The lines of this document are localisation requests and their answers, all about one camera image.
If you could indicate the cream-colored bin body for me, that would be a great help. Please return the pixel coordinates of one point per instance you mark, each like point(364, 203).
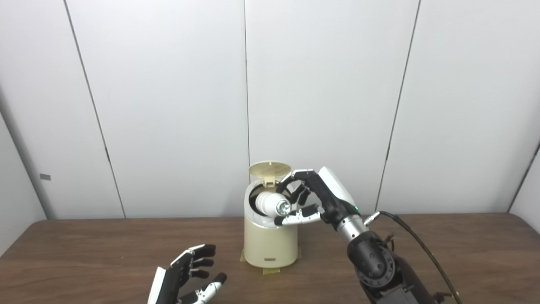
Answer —
point(270, 245)

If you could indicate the small white plastic bottle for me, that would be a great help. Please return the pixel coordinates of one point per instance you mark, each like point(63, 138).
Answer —
point(268, 202)

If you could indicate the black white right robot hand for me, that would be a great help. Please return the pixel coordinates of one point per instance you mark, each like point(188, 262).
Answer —
point(331, 194)

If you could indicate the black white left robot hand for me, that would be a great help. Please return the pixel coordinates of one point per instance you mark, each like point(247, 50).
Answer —
point(179, 274)

